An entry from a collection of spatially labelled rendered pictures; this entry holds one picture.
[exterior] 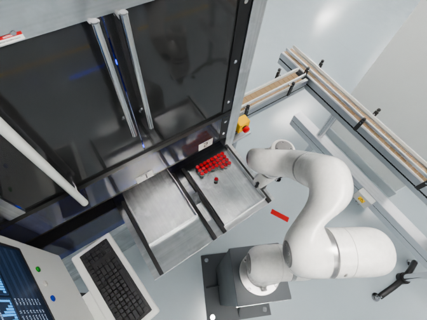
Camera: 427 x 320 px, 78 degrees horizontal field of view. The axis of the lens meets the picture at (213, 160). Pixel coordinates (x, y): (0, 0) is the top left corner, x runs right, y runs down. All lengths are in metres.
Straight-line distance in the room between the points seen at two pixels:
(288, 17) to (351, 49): 0.94
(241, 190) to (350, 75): 2.56
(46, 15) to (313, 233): 0.66
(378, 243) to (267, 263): 0.40
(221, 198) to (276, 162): 0.61
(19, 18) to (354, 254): 0.76
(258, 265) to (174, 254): 0.50
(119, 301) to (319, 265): 1.00
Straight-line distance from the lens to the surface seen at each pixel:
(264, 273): 0.93
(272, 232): 2.32
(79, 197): 1.05
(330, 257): 0.57
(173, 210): 1.35
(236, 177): 1.43
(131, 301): 1.37
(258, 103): 1.68
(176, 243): 1.32
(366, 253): 0.61
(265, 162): 0.85
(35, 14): 0.66
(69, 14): 0.67
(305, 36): 3.96
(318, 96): 1.93
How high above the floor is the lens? 2.17
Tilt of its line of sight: 61 degrees down
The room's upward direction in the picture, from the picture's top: 8 degrees clockwise
